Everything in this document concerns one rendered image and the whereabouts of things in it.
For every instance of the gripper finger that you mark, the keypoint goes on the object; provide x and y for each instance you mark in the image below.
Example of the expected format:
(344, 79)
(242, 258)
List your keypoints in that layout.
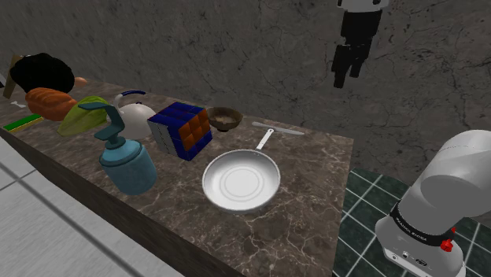
(358, 61)
(340, 69)

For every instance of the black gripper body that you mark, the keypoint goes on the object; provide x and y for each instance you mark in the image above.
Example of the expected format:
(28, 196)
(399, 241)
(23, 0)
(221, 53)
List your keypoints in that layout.
(359, 27)

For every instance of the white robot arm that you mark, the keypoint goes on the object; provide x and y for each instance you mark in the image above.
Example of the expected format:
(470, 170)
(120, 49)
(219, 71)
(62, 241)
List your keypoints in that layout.
(429, 207)

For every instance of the grey flat knife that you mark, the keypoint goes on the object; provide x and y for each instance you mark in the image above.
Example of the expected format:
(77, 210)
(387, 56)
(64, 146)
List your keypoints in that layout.
(278, 128)

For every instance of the brown bowl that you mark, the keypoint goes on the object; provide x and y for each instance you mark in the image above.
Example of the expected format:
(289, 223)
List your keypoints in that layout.
(224, 119)

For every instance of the green tiled robot stand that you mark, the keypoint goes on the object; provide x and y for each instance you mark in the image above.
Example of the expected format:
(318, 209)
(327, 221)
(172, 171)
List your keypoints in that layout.
(360, 214)

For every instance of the silver frying pan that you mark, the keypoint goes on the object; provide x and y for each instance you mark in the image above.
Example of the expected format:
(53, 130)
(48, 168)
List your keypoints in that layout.
(241, 184)

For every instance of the blue orange puzzle cube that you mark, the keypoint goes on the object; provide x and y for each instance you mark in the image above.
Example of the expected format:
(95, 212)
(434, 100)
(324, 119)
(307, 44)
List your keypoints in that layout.
(180, 130)

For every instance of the teal spray bottle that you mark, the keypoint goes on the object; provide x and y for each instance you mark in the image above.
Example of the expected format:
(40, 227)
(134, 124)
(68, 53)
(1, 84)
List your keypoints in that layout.
(128, 167)

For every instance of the peach round thing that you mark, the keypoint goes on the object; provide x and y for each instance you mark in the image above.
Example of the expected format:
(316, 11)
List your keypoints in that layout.
(81, 81)

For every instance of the orange bread loaf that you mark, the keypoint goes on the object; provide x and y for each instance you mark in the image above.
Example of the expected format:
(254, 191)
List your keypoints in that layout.
(50, 103)

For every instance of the black round pot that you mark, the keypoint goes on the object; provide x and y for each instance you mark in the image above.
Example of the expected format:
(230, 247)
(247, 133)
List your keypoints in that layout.
(42, 73)

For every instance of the green and yellow sponge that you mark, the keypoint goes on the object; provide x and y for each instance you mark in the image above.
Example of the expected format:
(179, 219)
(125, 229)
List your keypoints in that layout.
(22, 123)

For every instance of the small white bone-shaped piece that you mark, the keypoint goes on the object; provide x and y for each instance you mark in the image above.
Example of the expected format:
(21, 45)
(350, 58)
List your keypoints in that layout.
(17, 104)

